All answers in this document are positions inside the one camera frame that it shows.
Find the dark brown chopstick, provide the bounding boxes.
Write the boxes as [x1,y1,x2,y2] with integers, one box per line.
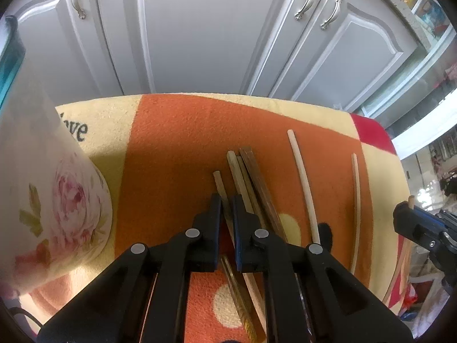
[239,146,287,242]
[220,256,257,343]

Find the light wooden chopstick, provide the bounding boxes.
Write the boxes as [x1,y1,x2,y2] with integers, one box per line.
[227,150,267,333]
[286,129,321,244]
[213,170,235,244]

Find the pale thin chopstick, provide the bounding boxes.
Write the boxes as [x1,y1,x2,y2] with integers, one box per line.
[350,153,361,275]

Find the white kitchen cabinets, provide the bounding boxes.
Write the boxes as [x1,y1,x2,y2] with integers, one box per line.
[1,0,428,111]

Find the glass display cabinet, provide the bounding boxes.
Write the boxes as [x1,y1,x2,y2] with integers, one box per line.
[356,0,457,158]

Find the floral cup teal rim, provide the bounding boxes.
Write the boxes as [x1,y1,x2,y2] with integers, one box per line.
[1,16,112,299]

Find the black cable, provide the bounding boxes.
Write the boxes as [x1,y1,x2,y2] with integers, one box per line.
[8,306,43,329]

